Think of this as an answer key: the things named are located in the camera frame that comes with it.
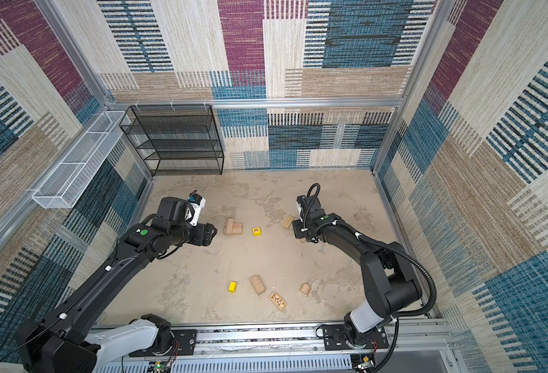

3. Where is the light wood block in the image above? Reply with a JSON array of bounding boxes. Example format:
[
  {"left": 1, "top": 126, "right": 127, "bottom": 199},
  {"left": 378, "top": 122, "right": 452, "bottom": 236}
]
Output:
[{"left": 282, "top": 214, "right": 294, "bottom": 229}]

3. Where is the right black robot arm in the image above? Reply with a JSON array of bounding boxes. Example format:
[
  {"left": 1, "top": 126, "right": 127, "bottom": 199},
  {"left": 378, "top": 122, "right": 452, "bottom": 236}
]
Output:
[{"left": 293, "top": 195, "right": 435, "bottom": 349}]

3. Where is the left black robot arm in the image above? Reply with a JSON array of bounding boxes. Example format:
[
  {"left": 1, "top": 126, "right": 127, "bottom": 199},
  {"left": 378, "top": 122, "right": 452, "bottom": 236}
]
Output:
[{"left": 15, "top": 192, "right": 217, "bottom": 372}]

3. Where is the small wood cylinder block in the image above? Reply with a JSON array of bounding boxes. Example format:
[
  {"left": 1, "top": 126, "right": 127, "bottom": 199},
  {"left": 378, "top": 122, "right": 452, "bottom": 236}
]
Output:
[{"left": 299, "top": 283, "right": 311, "bottom": 296}]

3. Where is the small yellow block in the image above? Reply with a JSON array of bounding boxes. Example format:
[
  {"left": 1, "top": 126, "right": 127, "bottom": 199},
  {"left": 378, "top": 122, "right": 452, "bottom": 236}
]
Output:
[{"left": 228, "top": 281, "right": 237, "bottom": 293}]

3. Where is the patterned wood block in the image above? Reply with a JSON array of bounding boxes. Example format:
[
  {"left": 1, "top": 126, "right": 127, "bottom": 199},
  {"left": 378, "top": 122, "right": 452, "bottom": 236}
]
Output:
[{"left": 269, "top": 292, "right": 287, "bottom": 311}]

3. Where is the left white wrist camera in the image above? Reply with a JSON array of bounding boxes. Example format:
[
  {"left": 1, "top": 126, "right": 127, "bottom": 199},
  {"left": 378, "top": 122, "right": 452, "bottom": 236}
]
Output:
[{"left": 185, "top": 190, "right": 206, "bottom": 226}]

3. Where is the black wire shelf rack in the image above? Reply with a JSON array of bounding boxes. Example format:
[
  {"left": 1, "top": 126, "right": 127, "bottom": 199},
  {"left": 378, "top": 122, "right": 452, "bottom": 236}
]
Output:
[{"left": 119, "top": 104, "right": 225, "bottom": 177}]

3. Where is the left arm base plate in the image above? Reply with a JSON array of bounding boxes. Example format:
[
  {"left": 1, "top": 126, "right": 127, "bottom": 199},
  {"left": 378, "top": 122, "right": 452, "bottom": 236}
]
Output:
[{"left": 129, "top": 329, "right": 197, "bottom": 357}]

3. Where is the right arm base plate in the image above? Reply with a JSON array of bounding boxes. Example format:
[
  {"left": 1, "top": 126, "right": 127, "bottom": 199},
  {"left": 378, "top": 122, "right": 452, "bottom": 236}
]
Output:
[{"left": 315, "top": 324, "right": 390, "bottom": 351}]

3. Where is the black corrugated cable hose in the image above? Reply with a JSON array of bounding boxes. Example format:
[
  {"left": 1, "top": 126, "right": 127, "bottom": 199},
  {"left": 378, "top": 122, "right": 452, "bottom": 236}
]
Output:
[{"left": 300, "top": 182, "right": 438, "bottom": 373}]

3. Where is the white wire mesh basket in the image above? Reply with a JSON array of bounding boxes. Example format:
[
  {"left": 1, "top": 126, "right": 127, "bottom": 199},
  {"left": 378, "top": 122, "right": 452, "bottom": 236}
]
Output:
[{"left": 31, "top": 111, "right": 125, "bottom": 209}]

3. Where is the aluminium front rail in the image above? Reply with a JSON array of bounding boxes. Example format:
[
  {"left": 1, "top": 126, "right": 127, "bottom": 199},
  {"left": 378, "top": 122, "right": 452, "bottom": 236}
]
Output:
[{"left": 95, "top": 318, "right": 467, "bottom": 372}]

